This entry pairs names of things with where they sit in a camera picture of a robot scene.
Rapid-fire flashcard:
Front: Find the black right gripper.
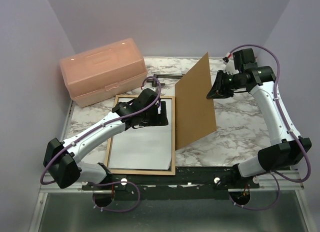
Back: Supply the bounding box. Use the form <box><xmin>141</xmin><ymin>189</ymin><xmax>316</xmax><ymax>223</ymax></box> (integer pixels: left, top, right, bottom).
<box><xmin>206</xmin><ymin>69</ymin><xmax>245</xmax><ymax>99</ymax></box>

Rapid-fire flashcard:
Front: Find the brown fibreboard backing board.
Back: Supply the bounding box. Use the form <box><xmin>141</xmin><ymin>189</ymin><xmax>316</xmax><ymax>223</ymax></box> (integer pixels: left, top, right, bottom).
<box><xmin>174</xmin><ymin>53</ymin><xmax>217</xmax><ymax>150</ymax></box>

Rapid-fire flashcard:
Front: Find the red sunset photo board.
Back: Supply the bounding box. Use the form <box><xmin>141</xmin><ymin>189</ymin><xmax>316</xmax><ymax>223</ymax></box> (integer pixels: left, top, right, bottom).
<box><xmin>108</xmin><ymin>98</ymin><xmax>173</xmax><ymax>171</ymax></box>

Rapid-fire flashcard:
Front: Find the light wooden picture frame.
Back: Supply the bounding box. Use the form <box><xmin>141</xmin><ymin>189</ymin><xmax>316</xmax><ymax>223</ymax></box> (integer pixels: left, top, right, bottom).
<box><xmin>104</xmin><ymin>96</ymin><xmax>176</xmax><ymax>176</ymax></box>

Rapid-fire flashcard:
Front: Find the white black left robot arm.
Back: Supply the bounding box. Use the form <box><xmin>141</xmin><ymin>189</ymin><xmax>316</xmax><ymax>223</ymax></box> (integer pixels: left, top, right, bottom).
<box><xmin>43</xmin><ymin>88</ymin><xmax>169</xmax><ymax>190</ymax></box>

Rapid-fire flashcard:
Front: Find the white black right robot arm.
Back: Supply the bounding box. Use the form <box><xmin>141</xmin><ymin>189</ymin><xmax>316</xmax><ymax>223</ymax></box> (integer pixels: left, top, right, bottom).
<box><xmin>207</xmin><ymin>44</ymin><xmax>312</xmax><ymax>188</ymax></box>

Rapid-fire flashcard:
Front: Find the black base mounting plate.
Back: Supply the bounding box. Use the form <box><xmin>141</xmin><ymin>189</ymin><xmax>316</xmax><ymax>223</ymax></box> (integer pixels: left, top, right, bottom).
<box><xmin>82</xmin><ymin>167</ymin><xmax>259</xmax><ymax>202</ymax></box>

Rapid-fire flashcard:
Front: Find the pink translucent plastic box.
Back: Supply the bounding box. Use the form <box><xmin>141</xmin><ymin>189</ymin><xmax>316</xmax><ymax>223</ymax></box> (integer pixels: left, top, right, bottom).
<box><xmin>59</xmin><ymin>38</ymin><xmax>148</xmax><ymax>107</ymax></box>

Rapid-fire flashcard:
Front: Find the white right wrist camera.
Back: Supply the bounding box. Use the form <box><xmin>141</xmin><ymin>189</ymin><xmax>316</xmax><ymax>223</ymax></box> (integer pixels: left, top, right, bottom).
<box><xmin>222</xmin><ymin>52</ymin><xmax>238</xmax><ymax>75</ymax></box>

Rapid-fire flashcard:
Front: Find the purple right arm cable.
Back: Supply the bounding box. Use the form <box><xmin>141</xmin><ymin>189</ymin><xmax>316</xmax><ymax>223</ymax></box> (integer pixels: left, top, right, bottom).
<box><xmin>227</xmin><ymin>44</ymin><xmax>312</xmax><ymax>211</ymax></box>

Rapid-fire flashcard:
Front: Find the aluminium extrusion rail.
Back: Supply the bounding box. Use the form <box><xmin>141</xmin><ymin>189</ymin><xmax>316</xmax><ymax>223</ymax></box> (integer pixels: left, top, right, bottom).
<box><xmin>257</xmin><ymin>173</ymin><xmax>304</xmax><ymax>191</ymax></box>

